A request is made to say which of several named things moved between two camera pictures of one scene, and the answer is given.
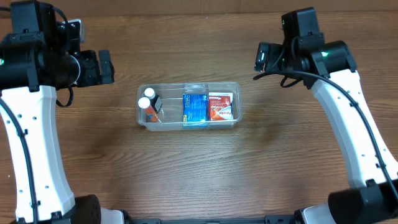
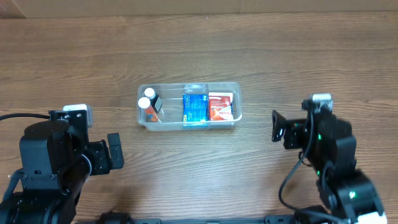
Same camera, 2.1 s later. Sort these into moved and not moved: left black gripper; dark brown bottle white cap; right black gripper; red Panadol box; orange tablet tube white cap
Moved: right black gripper; left black gripper
Not moved: orange tablet tube white cap; dark brown bottle white cap; red Panadol box
